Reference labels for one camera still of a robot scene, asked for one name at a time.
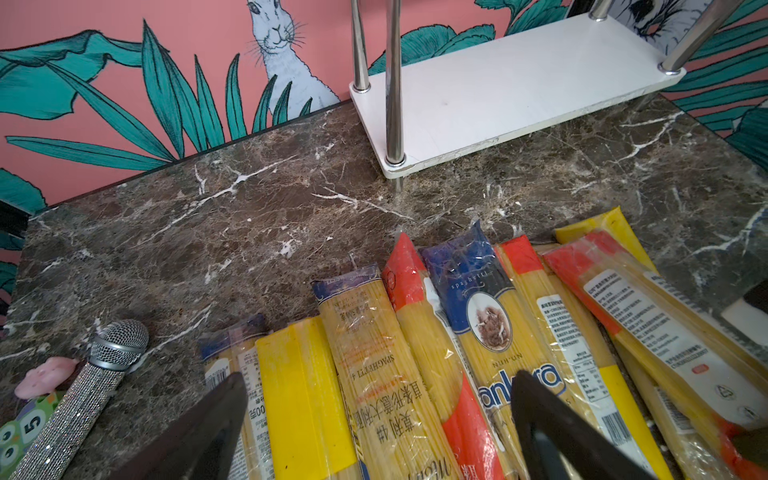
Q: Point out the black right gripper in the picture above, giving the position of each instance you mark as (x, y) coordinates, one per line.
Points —
(752, 446)

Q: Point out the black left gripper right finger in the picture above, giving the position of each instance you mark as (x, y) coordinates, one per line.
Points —
(553, 436)

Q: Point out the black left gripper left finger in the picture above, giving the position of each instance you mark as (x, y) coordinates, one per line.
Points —
(198, 445)

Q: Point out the red double spaghetti bag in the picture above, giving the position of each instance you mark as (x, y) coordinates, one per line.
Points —
(660, 336)

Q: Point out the blue portrait spaghetti bag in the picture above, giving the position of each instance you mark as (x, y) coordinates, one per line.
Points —
(497, 332)

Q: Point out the yellow-top spaghetti bag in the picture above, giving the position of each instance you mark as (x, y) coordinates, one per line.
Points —
(606, 231)

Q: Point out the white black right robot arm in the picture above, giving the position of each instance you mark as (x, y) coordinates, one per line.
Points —
(749, 315)

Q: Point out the white two-tier shelf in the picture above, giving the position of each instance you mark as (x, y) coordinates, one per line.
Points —
(437, 110)

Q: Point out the red yellow narrow spaghetti bag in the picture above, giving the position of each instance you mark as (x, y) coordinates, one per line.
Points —
(426, 329)

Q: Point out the clear blue-end spaghetti bag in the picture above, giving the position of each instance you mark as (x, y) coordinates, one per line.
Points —
(233, 354)

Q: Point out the yellow label spaghetti bag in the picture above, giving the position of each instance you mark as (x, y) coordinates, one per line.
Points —
(307, 422)

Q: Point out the glitter silver microphone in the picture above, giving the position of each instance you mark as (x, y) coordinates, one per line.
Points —
(113, 351)

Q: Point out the blue-bottom spaghetti bag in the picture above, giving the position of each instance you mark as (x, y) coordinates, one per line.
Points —
(394, 424)

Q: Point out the pink pig toy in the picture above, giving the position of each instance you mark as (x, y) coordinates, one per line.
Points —
(45, 378)

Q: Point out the green number toy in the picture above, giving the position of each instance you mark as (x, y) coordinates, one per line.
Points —
(19, 434)

